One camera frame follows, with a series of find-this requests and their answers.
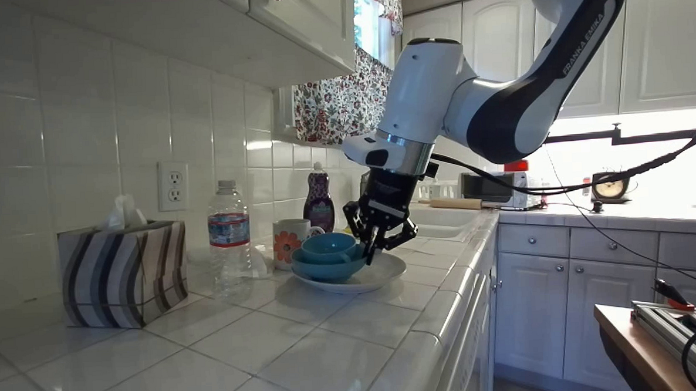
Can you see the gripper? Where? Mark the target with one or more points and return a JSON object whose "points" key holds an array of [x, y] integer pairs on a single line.
{"points": [[390, 193]]}

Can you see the large blue bowl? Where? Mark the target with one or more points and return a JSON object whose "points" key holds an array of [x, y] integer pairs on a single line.
{"points": [[325, 271]]}

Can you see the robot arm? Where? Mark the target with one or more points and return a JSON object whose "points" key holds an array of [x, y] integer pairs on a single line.
{"points": [[431, 92]]}

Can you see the white plate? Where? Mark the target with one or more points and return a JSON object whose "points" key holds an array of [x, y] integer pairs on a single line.
{"points": [[381, 273]]}

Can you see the small blue bowl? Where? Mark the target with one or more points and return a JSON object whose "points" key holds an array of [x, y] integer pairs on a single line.
{"points": [[328, 247]]}

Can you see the white sink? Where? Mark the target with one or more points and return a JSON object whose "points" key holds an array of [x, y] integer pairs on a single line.
{"points": [[443, 222]]}

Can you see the purple dish soap bottle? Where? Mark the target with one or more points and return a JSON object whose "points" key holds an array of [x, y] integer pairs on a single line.
{"points": [[319, 205]]}

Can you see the white dish rack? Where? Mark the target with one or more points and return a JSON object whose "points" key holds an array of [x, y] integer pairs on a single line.
{"points": [[439, 190]]}

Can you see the wooden rolling pin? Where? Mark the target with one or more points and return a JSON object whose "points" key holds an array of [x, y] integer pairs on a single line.
{"points": [[455, 204]]}

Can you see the white mug with orange flower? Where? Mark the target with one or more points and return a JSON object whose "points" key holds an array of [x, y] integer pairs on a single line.
{"points": [[285, 242]]}

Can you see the toaster oven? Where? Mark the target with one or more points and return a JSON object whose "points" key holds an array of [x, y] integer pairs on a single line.
{"points": [[489, 189]]}

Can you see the floral curtain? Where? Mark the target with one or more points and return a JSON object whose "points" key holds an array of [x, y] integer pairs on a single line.
{"points": [[338, 105]]}

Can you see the clear plastic water bottle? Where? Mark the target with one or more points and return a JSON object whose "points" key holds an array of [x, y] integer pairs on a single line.
{"points": [[229, 242]]}

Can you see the row of white base cabinets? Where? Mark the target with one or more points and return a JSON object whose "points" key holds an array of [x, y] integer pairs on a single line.
{"points": [[564, 303]]}

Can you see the window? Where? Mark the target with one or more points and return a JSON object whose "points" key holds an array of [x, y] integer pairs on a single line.
{"points": [[367, 24]]}

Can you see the floral curtain valance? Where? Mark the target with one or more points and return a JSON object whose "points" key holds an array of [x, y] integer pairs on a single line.
{"points": [[388, 3]]}

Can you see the small table clock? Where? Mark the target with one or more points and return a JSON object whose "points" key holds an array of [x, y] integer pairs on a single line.
{"points": [[610, 188]]}

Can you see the striped tissue box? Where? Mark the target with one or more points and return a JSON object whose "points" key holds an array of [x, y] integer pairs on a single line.
{"points": [[122, 276]]}

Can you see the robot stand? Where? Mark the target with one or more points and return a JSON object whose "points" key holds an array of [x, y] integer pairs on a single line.
{"points": [[642, 347]]}

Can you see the red and black clamp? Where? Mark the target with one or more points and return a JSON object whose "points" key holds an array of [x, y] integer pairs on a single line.
{"points": [[672, 295]]}

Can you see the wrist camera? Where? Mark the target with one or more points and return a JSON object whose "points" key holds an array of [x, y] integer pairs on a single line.
{"points": [[432, 169]]}

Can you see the white wall socket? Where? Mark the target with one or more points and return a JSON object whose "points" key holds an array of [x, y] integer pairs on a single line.
{"points": [[173, 186]]}

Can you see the white wall cabinet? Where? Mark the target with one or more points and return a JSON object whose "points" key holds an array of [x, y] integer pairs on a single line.
{"points": [[293, 27]]}

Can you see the row of white wall cabinets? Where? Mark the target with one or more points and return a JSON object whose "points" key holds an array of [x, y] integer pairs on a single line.
{"points": [[664, 46]]}

